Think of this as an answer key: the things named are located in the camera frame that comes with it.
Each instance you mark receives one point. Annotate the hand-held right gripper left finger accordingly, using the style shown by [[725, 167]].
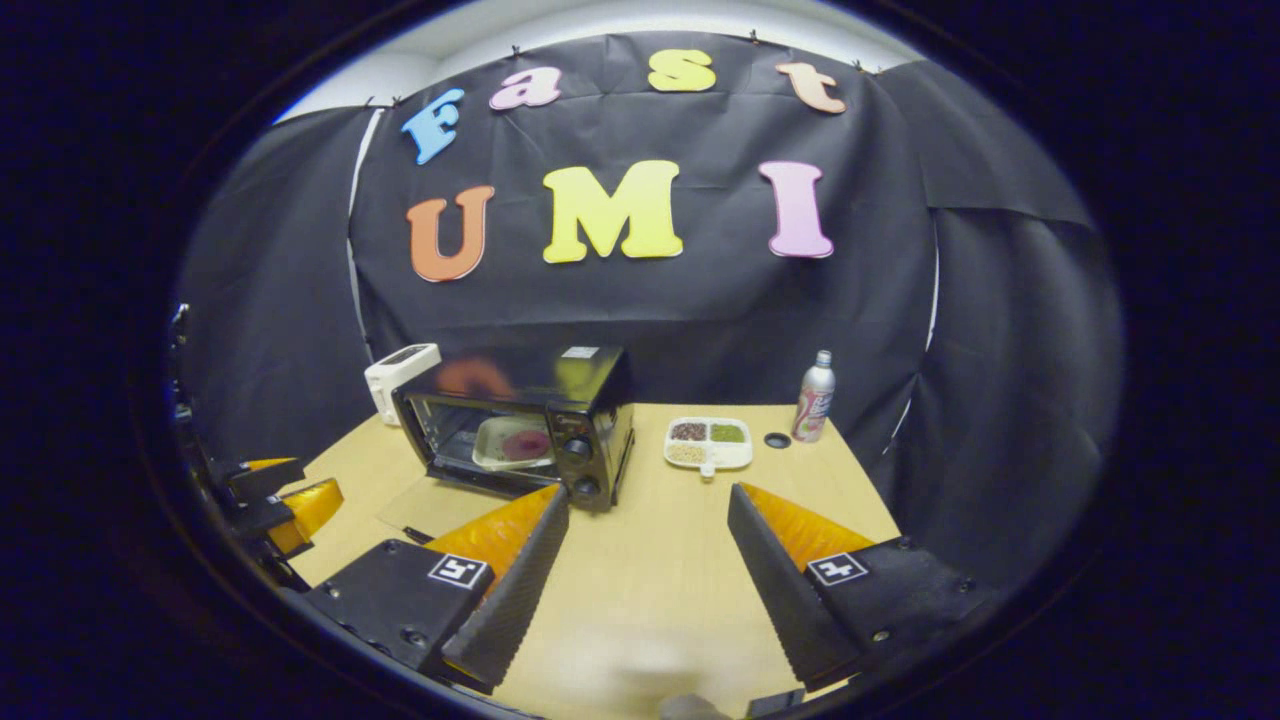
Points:
[[520, 600]]

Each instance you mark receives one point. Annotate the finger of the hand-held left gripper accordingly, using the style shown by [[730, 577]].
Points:
[[305, 510], [268, 478]]

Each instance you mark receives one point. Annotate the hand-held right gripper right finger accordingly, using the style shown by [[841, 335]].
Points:
[[780, 600]]

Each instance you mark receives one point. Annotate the pale green food tray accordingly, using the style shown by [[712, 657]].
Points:
[[488, 450]]

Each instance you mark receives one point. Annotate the pink meat slice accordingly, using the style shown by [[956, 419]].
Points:
[[526, 445]]

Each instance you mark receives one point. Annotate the black electric oven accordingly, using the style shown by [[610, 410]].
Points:
[[530, 375]]

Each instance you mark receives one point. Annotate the white toaster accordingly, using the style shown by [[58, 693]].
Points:
[[395, 375]]

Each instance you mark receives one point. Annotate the white divided plate with beans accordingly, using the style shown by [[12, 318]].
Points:
[[708, 442]]

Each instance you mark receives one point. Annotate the silver bottle with red label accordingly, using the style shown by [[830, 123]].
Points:
[[813, 400]]

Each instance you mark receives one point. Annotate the black backdrop cloth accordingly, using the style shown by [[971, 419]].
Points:
[[650, 300]]

